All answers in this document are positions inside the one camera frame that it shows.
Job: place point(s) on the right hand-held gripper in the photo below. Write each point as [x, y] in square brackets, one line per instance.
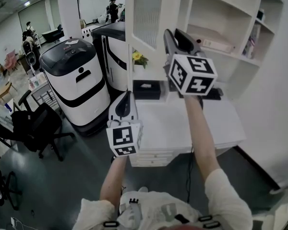
[189, 75]

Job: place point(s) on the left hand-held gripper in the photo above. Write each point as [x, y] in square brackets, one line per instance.
[122, 138]

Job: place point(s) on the white cabinet with glass door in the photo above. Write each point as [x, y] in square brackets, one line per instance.
[147, 13]

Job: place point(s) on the person's left forearm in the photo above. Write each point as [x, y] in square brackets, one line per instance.
[112, 178]

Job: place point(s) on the person's right forearm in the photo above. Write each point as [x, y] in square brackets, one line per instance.
[199, 133]

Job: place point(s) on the white desk with drawers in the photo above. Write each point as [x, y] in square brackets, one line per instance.
[170, 128]

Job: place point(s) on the grey computer mouse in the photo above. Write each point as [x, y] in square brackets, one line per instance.
[220, 91]

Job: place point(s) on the black tissue box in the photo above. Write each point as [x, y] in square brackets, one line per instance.
[146, 92]

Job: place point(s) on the white flat box on shelf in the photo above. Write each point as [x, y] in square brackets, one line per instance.
[218, 45]

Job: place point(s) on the yellow flower potted plant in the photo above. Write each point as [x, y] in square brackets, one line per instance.
[137, 55]

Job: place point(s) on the white delivery robot black lid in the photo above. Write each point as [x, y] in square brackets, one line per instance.
[81, 97]

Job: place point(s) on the tall black and white robot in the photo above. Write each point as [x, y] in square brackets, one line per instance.
[115, 63]

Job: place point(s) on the black keyboard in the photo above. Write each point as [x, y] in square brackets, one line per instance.
[213, 95]

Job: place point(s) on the white shelf unit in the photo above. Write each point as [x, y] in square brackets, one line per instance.
[237, 75]

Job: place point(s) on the row of upright booklets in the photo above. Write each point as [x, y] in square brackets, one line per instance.
[250, 44]

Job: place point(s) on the black office chair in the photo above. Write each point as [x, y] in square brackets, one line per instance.
[50, 118]
[0, 188]

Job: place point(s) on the person's white shoe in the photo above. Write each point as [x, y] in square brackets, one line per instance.
[143, 189]

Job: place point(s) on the white side table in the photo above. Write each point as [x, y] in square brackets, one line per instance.
[42, 87]

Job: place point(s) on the small dark container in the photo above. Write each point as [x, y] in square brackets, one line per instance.
[260, 14]

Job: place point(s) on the white paper sheet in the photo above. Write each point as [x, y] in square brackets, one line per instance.
[72, 41]

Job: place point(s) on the white perforated box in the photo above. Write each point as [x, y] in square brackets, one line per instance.
[88, 31]

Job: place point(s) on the black backpack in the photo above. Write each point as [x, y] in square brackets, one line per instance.
[26, 126]

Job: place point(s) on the person's white shirt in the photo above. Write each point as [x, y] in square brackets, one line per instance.
[163, 210]

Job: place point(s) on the dark background table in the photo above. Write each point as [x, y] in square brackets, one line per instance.
[51, 35]

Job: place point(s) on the grey floor fan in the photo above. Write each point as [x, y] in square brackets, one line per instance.
[30, 59]

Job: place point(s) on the small blue white box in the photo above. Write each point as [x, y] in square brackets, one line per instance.
[8, 106]

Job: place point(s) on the wooden table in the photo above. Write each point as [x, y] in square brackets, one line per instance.
[3, 91]

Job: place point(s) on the pink chair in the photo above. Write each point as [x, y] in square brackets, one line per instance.
[10, 60]

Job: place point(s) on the rectangular ceiling light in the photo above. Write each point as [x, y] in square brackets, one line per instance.
[27, 3]

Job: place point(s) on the white power adapter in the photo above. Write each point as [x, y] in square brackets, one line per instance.
[13, 221]

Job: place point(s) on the white frame stand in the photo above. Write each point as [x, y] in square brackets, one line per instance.
[285, 214]

